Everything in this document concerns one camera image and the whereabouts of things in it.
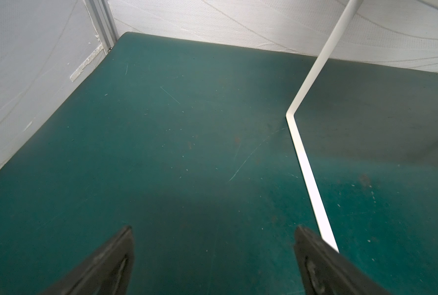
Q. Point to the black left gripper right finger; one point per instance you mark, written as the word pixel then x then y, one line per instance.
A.
pixel 326 272

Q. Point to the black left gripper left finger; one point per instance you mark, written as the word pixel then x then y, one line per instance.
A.
pixel 106 271

